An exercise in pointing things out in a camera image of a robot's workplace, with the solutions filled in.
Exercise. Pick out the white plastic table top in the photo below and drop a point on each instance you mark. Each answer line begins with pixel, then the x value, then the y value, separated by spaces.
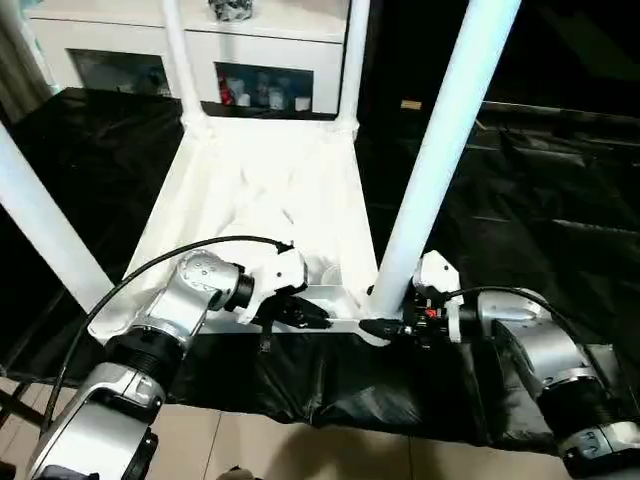
pixel 260 175

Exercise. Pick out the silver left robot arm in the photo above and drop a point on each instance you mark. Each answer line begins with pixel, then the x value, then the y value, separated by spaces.
pixel 175 300

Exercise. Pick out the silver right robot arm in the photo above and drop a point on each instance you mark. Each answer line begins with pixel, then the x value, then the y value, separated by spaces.
pixel 540 345

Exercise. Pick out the black work surface mat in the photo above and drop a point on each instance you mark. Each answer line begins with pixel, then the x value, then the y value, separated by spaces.
pixel 550 210

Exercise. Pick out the yellow label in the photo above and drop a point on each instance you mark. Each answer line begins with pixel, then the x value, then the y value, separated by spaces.
pixel 411 104

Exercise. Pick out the white jar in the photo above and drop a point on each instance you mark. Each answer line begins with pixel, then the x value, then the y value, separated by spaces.
pixel 301 103
pixel 243 99

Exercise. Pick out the red bottle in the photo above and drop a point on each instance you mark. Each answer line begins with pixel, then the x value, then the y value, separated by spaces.
pixel 225 87

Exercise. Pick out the dark patterned object on cabinet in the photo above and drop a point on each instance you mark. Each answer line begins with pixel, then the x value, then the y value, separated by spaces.
pixel 230 9

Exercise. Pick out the white glass door cabinet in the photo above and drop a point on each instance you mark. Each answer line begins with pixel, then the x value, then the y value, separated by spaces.
pixel 125 35

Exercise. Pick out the grey curtain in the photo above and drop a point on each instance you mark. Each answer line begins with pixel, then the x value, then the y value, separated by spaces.
pixel 20 65

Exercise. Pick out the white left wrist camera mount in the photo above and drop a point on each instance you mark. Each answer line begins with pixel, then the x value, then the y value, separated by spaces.
pixel 280 270

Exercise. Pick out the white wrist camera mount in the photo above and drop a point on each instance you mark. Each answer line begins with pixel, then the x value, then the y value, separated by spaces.
pixel 432 272
pixel 280 270

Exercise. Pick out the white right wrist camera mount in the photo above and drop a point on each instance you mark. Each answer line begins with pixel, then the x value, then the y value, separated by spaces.
pixel 432 272

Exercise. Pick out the black metal frame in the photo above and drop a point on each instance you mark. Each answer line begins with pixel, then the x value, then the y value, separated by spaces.
pixel 565 111

